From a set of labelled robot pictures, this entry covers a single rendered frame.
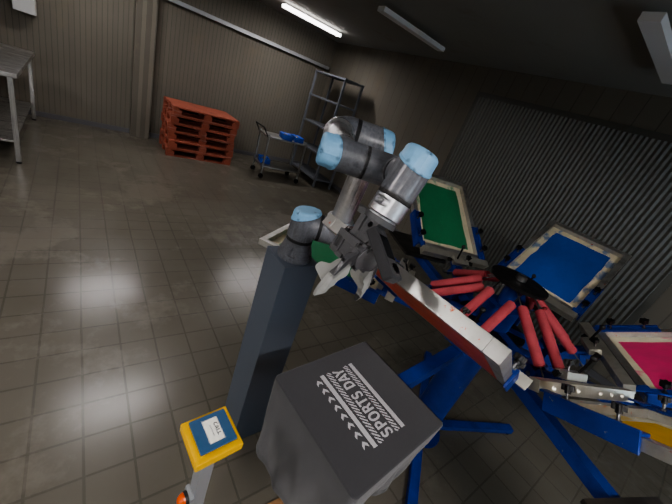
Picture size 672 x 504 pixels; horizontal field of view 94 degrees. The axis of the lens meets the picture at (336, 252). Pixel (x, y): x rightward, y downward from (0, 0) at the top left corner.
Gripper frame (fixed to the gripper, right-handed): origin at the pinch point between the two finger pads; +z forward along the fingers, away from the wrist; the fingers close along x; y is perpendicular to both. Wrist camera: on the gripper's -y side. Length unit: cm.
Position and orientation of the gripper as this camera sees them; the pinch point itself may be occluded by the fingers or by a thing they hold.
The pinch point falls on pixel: (337, 300)
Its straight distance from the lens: 68.7
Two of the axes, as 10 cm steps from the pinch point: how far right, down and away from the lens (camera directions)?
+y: -6.1, -5.2, 6.0
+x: -6.0, -1.9, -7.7
